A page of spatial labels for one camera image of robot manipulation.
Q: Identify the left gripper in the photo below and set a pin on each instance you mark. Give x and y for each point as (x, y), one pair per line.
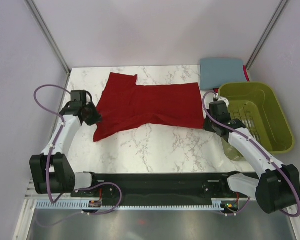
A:
(97, 117)

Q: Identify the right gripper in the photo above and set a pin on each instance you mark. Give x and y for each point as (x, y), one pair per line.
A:
(207, 127)

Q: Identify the red t-shirt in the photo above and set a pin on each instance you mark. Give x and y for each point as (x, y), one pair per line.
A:
(125, 105)

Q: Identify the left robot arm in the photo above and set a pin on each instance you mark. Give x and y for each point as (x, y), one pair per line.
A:
(51, 171)

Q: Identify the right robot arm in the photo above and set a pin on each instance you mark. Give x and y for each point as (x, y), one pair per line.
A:
(277, 187)

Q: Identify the olive green plastic basket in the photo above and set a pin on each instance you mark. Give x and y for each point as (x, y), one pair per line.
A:
(258, 108)

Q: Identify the folded blue t-shirt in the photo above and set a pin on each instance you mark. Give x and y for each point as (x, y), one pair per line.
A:
(217, 71)

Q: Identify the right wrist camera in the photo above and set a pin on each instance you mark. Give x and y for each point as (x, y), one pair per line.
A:
(217, 97)

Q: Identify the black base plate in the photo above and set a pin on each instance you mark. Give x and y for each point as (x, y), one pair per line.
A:
(158, 188)

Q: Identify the white slotted cable duct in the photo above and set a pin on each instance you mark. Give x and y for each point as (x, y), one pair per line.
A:
(89, 205)

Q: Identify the aluminium rail profile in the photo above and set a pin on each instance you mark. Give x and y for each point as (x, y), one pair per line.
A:
(31, 191)

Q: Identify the left aluminium frame post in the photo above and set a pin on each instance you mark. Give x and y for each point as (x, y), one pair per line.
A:
(48, 35)

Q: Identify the aluminium frame post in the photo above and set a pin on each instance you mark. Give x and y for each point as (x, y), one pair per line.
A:
(48, 35)
(267, 32)

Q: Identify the right aluminium frame post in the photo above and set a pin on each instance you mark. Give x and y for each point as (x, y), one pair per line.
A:
(267, 32)

